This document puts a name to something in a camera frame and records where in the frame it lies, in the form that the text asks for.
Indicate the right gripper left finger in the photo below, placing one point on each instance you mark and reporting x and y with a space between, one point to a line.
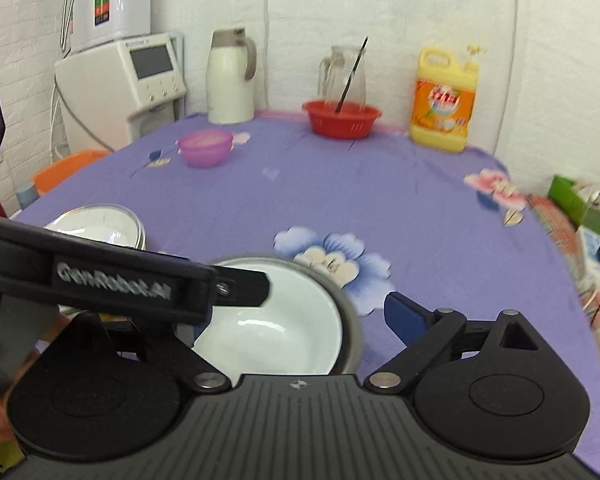
194 369

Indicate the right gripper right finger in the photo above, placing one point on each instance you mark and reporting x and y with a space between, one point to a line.
428 337

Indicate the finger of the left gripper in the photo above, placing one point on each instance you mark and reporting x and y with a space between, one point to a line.
240 287

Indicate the red white ceramic bowl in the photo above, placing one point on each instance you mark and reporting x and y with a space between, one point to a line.
280 324

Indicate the stainless steel bowl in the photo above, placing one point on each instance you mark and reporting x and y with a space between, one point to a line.
350 319

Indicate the white blue-rimmed plate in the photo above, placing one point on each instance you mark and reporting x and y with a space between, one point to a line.
108 223

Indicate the yellow plastic plate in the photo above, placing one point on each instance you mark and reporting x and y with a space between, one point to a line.
110 318

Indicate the grey blue cup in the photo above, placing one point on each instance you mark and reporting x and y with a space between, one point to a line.
26 194

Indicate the orange plastic basin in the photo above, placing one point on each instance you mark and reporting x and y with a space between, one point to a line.
48 178

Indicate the purple floral tablecloth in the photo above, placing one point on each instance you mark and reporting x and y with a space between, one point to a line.
409 208

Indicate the purple plastic bowl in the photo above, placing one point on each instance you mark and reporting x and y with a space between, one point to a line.
205 148

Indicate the white water dispenser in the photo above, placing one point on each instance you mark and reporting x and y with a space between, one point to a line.
112 95

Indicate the red plastic colander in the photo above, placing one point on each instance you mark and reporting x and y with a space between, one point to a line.
350 123

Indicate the green box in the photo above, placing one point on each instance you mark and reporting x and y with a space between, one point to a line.
561 192

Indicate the black straw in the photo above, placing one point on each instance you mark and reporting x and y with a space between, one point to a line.
351 76

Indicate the white thermos jug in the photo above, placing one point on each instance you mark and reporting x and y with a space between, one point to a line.
232 65

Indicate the glass pitcher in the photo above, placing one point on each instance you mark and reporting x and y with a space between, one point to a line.
333 73

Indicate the yellow detergent bottle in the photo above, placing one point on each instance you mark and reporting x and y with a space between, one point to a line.
444 98

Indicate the white wall water purifier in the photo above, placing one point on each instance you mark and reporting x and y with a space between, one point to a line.
96 22

